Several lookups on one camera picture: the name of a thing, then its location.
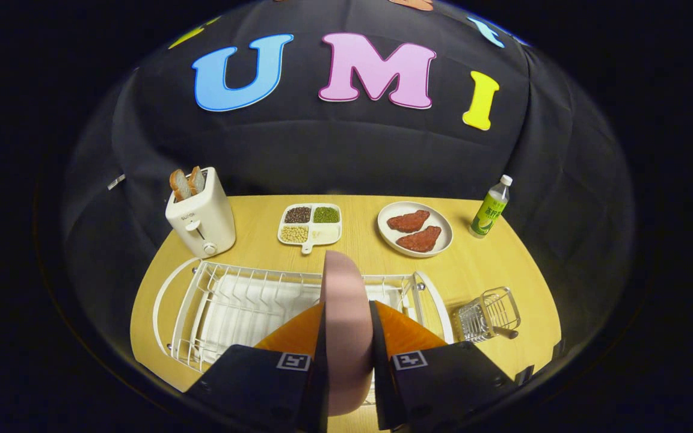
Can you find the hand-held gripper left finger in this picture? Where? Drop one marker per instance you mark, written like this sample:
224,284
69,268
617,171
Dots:
321,373

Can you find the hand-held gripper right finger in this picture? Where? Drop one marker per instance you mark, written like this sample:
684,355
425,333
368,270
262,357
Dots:
379,373

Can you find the pink plate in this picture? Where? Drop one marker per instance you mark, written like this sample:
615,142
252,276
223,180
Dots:
346,331

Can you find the white round plate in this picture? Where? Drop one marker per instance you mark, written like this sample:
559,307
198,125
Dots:
443,231

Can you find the red meat piece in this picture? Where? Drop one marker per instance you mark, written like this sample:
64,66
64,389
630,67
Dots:
420,239
408,221

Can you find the yellow soybeans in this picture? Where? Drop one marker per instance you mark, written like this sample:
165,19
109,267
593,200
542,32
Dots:
294,234

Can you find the white divided tray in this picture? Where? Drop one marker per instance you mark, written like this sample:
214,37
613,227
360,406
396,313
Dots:
311,224

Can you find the green mung beans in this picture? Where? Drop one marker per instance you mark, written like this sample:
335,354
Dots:
326,214

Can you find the dark brown beans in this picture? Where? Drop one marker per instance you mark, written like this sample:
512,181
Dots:
298,214

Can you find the white toaster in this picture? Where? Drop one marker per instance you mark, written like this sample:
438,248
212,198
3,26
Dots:
202,222

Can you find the green drink bottle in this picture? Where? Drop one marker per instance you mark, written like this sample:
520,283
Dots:
489,213

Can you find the black backdrop cloth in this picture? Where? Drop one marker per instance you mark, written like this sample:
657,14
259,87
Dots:
322,156

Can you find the toasted bread slice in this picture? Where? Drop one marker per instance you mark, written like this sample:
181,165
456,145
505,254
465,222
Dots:
180,185
197,179

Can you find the white clip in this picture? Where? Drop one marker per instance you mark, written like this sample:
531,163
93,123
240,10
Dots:
116,181

